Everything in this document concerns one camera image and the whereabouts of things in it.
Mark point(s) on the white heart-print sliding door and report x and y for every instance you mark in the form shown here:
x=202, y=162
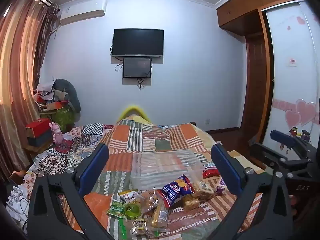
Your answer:
x=292, y=85

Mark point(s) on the orange cardboard box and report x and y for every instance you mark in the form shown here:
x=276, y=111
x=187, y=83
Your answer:
x=58, y=105

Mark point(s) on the blue snack packet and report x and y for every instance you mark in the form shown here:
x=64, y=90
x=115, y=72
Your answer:
x=176, y=188

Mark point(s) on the wooden overhead cupboard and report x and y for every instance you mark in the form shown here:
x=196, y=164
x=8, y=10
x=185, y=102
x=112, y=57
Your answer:
x=250, y=5

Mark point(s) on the small black wall monitor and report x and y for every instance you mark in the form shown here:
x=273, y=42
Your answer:
x=137, y=68

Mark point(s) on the yellow pillow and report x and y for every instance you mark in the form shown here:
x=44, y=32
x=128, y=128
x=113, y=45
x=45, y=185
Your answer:
x=133, y=112

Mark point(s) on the pink plush toy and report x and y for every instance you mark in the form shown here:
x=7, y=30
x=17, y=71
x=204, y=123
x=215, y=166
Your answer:
x=57, y=133

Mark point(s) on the dark patterned curtain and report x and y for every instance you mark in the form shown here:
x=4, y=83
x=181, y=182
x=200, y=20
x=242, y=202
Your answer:
x=46, y=42

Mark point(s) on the paper notice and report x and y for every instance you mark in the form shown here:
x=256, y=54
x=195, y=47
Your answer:
x=292, y=62

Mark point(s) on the purple and white snack packet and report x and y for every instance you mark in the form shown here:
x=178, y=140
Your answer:
x=221, y=186

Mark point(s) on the green jelly cup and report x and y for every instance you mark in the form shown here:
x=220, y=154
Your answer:
x=132, y=211

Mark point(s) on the pile of clothes and bags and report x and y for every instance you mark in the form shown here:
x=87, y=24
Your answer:
x=71, y=92

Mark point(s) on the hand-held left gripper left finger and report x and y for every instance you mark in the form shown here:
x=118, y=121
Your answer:
x=93, y=171

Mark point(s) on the white cloth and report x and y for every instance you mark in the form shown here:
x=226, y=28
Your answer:
x=15, y=202

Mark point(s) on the clear crinkled snack packet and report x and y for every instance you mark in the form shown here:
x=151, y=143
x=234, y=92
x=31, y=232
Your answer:
x=150, y=200

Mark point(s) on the green snack packet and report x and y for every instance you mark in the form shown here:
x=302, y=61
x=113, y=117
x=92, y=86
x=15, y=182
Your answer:
x=116, y=208

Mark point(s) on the clear long bread packet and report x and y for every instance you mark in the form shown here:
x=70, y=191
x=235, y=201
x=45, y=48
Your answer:
x=160, y=215

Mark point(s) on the wooden door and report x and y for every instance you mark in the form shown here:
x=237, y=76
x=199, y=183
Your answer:
x=255, y=87

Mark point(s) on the patchwork blanket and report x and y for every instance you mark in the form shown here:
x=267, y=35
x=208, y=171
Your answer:
x=125, y=142

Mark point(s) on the red box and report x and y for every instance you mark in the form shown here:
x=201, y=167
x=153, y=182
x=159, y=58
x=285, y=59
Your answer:
x=37, y=127

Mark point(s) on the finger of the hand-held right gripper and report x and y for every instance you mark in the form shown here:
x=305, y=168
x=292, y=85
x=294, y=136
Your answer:
x=265, y=155
x=282, y=138

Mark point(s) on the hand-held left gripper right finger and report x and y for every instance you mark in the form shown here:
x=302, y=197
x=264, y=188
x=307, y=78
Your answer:
x=226, y=171

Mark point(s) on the person's right hand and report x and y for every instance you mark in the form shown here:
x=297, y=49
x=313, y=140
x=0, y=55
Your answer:
x=294, y=203

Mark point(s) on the brown bread packet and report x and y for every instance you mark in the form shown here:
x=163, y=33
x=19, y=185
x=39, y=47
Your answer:
x=203, y=190
x=190, y=202

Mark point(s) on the yellow and white snack packet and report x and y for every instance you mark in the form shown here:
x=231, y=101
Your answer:
x=128, y=196

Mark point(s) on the clear green-sealed biscuit packet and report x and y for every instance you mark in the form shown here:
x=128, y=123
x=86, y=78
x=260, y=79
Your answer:
x=137, y=227

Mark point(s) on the white air conditioner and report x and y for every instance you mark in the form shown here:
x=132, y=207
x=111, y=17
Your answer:
x=83, y=11

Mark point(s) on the red snack packet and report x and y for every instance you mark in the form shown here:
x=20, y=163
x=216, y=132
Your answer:
x=210, y=171

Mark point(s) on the green bag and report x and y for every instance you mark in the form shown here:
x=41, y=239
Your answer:
x=63, y=117

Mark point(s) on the clear plastic storage box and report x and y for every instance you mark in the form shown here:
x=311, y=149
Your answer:
x=162, y=166

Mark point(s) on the striped orange curtain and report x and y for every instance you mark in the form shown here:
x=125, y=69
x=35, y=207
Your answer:
x=17, y=80

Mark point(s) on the large black wall television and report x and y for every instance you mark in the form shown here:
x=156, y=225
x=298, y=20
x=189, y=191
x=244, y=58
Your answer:
x=137, y=42

